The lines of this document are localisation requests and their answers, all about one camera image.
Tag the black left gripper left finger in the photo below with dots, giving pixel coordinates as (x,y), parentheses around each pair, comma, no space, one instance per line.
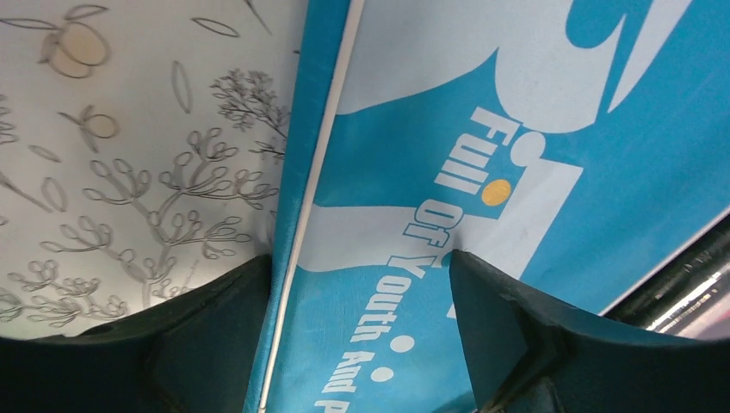
(193,353)

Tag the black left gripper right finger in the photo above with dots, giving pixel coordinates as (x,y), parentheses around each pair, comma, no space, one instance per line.
(527,351)

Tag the blue racket cover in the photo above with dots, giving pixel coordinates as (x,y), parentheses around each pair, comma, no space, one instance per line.
(575,145)

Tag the black shuttlecock tube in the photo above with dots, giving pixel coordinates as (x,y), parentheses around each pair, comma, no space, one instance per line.
(683,290)

